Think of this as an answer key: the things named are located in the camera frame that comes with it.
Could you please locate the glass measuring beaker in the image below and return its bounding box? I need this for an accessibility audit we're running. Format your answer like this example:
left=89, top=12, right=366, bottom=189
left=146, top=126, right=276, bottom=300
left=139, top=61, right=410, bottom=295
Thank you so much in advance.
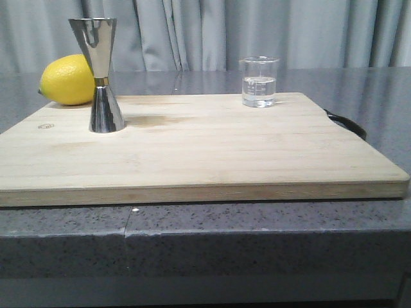
left=239, top=56, right=280, bottom=108

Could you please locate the steel double jigger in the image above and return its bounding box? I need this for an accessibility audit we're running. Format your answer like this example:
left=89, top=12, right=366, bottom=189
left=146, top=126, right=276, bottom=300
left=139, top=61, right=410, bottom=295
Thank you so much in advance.
left=69, top=17, right=126, bottom=133

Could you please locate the wooden cutting board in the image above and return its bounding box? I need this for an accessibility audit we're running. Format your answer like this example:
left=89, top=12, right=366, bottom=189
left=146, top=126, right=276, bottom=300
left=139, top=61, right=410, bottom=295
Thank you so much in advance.
left=1, top=92, right=410, bottom=207

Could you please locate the grey curtain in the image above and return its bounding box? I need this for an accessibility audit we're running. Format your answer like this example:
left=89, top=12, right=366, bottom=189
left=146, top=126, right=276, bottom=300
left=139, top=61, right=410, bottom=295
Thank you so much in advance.
left=1, top=1, right=410, bottom=73

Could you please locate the yellow lemon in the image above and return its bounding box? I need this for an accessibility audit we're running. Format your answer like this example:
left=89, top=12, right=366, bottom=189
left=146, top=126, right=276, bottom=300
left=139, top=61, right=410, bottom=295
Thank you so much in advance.
left=39, top=54, right=95, bottom=106

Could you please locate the black cutting board handle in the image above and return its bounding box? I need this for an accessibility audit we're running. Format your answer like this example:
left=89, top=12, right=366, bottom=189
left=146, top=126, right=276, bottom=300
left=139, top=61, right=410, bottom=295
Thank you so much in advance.
left=324, top=108, right=367, bottom=141

